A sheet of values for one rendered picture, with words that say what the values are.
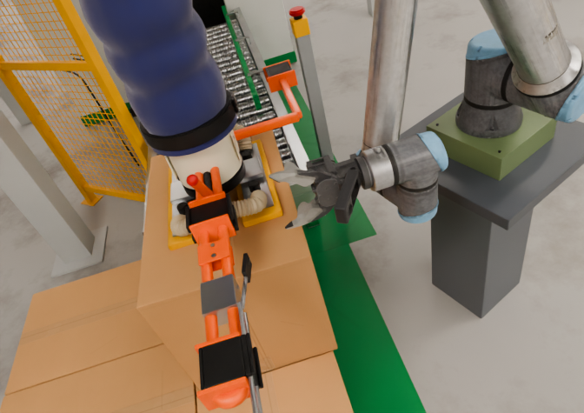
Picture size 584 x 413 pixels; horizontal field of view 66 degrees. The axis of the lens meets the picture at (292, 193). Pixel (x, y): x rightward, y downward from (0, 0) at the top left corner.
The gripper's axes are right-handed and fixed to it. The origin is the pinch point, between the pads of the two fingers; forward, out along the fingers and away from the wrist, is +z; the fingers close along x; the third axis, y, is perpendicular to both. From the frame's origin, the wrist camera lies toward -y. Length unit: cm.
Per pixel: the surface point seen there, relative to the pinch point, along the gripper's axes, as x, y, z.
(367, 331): -107, 31, -19
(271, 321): -31.6, -4.2, 10.0
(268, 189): -10.5, 19.4, 1.1
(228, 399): 0.8, -37.7, 14.1
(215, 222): 2.2, -1.6, 12.7
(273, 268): -13.2, -4.2, 5.0
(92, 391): -53, 6, 68
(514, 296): -107, 26, -80
